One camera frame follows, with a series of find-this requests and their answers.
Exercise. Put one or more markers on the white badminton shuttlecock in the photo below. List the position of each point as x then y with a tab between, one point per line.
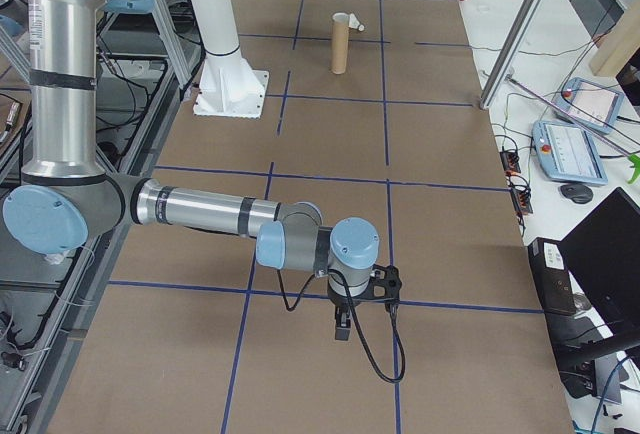
357	24

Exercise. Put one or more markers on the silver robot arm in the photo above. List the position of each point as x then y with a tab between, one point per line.
60	79

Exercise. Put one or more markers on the black box computer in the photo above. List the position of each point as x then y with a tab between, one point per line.
547	274

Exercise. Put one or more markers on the black orange terminal block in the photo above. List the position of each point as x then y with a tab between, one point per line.
510	160
521	200

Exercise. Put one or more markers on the brown cardboard tube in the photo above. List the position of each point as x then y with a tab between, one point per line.
339	49

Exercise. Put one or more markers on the black computer mouse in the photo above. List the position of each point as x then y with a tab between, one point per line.
576	193

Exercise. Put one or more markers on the light blue teach pendant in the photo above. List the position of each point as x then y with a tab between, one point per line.
567	151
592	104

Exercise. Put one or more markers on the black monitor screen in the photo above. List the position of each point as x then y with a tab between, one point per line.
610	249

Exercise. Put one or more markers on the thin metal rod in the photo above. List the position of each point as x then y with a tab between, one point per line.
570	113

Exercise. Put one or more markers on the white side table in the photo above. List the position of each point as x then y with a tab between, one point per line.
500	19

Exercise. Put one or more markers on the pale wooden board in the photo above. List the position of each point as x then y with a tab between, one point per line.
620	39

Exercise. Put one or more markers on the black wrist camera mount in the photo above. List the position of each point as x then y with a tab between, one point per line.
386	285

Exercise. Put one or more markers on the white pedestal column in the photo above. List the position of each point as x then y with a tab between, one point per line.
225	54

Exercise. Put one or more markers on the aluminium profile post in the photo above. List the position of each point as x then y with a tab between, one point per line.
515	29

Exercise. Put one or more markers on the metal bar frame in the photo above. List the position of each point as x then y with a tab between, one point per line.
168	29

